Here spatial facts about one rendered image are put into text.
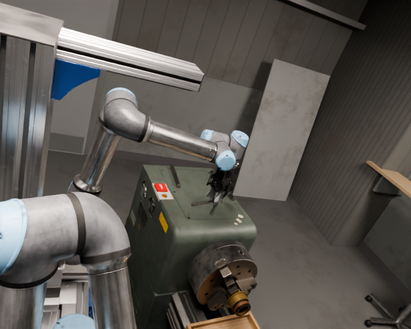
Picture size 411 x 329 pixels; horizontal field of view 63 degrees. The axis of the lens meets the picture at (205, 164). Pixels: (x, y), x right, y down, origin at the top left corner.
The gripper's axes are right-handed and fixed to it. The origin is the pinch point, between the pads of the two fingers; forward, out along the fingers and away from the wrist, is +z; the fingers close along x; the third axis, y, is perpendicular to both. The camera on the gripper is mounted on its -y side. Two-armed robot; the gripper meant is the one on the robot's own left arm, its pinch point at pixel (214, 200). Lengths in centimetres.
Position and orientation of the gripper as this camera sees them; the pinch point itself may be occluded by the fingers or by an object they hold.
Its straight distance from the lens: 155.1
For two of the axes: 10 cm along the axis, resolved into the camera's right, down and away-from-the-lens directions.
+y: -5.5, 1.9, -8.1
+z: -3.4, 8.4, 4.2
